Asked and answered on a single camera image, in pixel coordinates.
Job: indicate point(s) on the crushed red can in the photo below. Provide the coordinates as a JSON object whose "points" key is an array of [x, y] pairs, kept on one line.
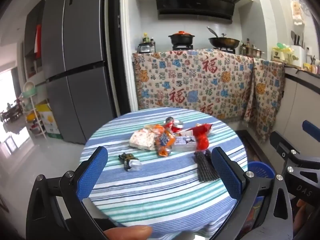
{"points": [[175, 125]]}

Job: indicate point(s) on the dark open shelf unit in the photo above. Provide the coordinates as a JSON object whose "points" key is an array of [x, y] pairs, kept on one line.
{"points": [[31, 42]]}

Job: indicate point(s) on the person's left hand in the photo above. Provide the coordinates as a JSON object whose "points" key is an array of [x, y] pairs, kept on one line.
{"points": [[127, 233]]}

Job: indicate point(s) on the red wrapper packet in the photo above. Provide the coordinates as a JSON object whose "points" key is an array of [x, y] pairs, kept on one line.
{"points": [[202, 140]]}

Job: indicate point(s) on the orange snack packet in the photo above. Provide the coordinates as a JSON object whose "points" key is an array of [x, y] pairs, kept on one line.
{"points": [[163, 142]]}

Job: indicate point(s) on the rack with plastic basins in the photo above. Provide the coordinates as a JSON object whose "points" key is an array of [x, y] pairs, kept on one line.
{"points": [[31, 90]]}

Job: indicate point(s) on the person's right hand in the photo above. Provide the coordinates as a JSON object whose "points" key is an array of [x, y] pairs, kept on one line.
{"points": [[298, 215]]}

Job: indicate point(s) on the metal ladle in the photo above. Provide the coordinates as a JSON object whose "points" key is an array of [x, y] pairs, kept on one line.
{"points": [[212, 31]]}

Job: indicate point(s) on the dark foil wrapper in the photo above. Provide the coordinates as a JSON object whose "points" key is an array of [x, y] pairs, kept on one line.
{"points": [[130, 162]]}

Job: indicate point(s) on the white kitchen cabinet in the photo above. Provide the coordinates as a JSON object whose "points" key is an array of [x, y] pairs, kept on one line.
{"points": [[302, 97]]}

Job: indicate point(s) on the black ribbed wrapper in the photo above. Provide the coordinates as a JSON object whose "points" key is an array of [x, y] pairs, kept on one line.
{"points": [[203, 167]]}

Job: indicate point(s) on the yellow cardboard box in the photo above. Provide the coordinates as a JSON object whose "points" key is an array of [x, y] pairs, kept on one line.
{"points": [[48, 120]]}

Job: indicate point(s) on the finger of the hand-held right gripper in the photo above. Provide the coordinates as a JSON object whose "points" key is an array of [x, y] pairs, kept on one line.
{"points": [[311, 128], [277, 140]]}

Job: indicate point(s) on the hanging wall packet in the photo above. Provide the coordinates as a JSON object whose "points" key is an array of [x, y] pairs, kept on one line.
{"points": [[297, 12]]}

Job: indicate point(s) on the grey refrigerator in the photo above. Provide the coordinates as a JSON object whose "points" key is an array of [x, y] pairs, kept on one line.
{"points": [[75, 67]]}

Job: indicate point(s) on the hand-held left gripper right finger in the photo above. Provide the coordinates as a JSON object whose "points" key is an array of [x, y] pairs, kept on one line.
{"points": [[227, 175]]}

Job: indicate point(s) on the wok with lid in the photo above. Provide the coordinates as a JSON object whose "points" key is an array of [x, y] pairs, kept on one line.
{"points": [[223, 42]]}

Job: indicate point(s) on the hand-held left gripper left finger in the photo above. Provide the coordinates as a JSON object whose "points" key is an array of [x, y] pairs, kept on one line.
{"points": [[92, 172]]}

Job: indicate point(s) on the steel pot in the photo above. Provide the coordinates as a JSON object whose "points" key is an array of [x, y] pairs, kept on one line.
{"points": [[255, 52]]}

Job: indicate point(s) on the cluster of sauce bottles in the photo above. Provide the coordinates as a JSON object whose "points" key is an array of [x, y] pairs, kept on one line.
{"points": [[148, 38]]}

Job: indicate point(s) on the narrow printed cloth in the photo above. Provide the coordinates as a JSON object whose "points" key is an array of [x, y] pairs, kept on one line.
{"points": [[265, 92]]}

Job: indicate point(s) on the green yellow container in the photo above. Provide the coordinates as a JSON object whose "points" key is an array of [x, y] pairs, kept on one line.
{"points": [[281, 52]]}

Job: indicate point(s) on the black clay pot orange lid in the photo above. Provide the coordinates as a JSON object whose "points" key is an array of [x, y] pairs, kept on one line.
{"points": [[181, 40]]}

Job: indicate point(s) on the gas stove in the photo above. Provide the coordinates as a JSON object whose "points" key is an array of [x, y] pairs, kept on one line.
{"points": [[182, 47]]}

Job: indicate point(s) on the white knife holder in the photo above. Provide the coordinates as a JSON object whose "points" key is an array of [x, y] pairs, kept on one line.
{"points": [[298, 53]]}

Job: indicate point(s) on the blue plastic basket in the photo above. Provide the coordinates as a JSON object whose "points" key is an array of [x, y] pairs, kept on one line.
{"points": [[260, 170]]}

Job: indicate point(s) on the large printed cloth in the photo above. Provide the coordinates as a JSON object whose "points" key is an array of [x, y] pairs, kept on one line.
{"points": [[187, 80]]}

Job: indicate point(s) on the blue green striped tablecloth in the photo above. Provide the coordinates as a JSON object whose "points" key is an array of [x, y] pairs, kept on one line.
{"points": [[162, 192]]}

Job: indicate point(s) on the black range hood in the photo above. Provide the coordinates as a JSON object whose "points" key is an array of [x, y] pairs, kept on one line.
{"points": [[195, 5]]}

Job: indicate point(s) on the white patterned snack packet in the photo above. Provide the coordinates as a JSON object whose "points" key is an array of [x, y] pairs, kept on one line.
{"points": [[142, 138]]}

